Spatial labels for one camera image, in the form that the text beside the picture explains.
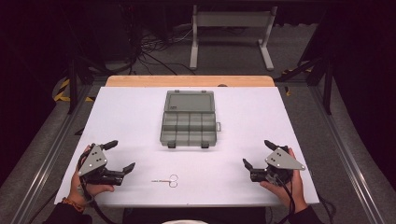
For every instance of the person's right hand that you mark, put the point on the person's right hand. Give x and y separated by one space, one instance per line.
297 186

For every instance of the white metal stand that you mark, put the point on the white metal stand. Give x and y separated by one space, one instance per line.
230 19

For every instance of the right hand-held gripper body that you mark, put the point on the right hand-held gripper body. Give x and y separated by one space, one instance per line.
280 160

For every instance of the grey plastic compartment box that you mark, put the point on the grey plastic compartment box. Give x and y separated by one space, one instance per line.
186 127

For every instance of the aluminium floor rail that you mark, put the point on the aluminium floor rail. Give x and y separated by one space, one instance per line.
345 149
46 155

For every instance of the small silver scissors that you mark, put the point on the small silver scissors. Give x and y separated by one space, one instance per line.
162 180

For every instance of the black metal stand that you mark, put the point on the black metal stand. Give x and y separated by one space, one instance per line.
327 84
72 84

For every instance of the yellow black hazard tape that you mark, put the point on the yellow black hazard tape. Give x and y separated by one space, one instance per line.
294 70
63 85

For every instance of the person's left hand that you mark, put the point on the person's left hand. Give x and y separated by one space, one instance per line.
77 189

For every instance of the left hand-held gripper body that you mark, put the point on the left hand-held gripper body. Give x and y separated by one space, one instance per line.
93 161

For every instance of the wooden table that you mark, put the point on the wooden table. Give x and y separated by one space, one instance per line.
190 81

